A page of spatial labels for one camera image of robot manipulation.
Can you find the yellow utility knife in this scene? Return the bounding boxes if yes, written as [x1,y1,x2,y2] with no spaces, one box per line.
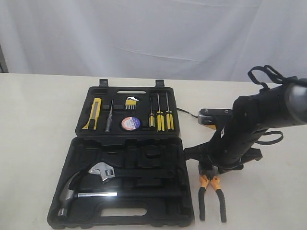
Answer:
[82,98,102,130]

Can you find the black plastic tool case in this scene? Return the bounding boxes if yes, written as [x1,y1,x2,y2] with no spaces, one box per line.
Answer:
[47,79,194,230]

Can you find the right yellow black screwdriver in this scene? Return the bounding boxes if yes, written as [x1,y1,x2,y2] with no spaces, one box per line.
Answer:
[166,93,175,130]

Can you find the white backdrop cloth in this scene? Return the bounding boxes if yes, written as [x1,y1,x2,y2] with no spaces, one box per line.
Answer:
[0,0,307,81]

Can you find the small yellow black screwdriver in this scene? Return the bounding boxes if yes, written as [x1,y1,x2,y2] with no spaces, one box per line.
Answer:
[149,98,155,127]

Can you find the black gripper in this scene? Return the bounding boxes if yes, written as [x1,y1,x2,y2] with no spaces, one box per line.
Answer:
[184,119,262,171]

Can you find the adjustable wrench black handle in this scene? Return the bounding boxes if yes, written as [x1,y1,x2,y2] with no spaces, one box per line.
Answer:
[88,162,175,183]

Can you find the middle yellow black screwdriver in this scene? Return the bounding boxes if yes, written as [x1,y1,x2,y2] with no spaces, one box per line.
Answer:
[157,94,165,131]

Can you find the orange black combination pliers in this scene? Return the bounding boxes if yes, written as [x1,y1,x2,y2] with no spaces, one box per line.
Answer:
[197,165,228,223]

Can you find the clear tester screwdriver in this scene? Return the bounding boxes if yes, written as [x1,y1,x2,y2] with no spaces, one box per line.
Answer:
[105,99,114,132]

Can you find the steel claw hammer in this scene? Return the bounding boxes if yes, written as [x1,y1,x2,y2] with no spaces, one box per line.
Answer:
[57,170,183,218]

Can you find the yellow tape measure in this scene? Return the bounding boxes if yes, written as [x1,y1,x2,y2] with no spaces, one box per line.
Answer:
[176,108,218,131]

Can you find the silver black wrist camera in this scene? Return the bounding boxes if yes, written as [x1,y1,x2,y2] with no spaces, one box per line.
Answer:
[198,108,233,126]

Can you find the yellow hex key set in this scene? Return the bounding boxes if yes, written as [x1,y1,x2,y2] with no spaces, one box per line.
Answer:
[125,96,139,110]

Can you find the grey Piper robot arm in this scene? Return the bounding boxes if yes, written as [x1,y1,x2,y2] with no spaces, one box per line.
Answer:
[184,77,307,173]

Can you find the black electrical tape roll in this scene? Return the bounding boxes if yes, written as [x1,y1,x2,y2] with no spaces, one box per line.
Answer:
[121,116,141,131]

